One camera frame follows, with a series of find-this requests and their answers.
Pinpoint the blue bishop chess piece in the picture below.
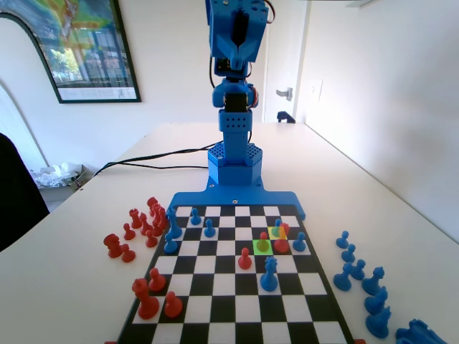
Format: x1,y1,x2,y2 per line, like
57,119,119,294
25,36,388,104
165,206,184,242

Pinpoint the red bishop chess piece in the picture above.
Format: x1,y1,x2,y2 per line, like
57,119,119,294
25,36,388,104
139,212,153,237
151,206,164,237

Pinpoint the red queen chess piece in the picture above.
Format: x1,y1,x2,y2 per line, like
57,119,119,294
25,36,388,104
273,221,290,254

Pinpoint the blue king chess piece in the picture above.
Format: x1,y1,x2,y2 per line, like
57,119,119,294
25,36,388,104
361,266,387,297

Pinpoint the red king chess piece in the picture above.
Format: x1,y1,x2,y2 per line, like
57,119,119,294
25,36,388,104
131,278,160,320

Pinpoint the blue knight chess piece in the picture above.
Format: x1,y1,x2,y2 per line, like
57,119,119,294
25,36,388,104
365,306,392,339
364,285,389,316

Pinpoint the blue rook chess piece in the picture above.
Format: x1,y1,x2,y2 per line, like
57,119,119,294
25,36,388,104
395,317,451,344

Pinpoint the black framed map poster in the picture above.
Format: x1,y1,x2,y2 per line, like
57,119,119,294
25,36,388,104
0,0,142,105

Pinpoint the blue plastic block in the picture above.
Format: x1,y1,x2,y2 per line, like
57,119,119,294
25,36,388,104
166,177,308,221

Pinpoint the cardboard box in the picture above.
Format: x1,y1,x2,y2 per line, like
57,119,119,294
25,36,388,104
35,163,89,191

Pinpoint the white arched panel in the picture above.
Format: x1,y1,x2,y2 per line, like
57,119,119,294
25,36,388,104
0,12,51,173

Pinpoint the crumpled clear plastic wrap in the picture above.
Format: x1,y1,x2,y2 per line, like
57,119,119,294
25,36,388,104
30,162,79,189

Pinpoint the black and white chessboard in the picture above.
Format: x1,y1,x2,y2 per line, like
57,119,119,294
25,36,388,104
116,204,356,344

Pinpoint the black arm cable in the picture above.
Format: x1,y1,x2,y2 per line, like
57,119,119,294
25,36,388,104
207,55,217,90

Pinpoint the red white black servo wire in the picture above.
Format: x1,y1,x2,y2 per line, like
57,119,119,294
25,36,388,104
265,0,278,27

